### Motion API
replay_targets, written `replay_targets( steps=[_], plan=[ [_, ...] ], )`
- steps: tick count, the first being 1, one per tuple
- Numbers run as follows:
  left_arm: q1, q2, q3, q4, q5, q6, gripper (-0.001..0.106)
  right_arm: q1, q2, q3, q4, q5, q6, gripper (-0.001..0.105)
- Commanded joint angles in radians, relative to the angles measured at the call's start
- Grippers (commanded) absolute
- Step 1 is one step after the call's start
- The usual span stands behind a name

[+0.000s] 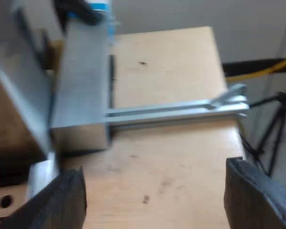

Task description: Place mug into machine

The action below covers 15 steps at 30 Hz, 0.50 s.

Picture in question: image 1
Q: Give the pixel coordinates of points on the black tripod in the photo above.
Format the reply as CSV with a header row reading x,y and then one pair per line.
x,y
275,124

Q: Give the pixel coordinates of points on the aluminium rail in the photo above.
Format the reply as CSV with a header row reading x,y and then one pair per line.
x,y
157,112

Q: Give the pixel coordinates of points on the metal block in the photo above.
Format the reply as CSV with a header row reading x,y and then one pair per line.
x,y
83,83

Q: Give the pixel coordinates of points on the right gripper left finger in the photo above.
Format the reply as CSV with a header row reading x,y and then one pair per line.
x,y
54,202

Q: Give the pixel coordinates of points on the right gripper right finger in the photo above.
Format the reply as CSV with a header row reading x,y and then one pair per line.
x,y
252,202

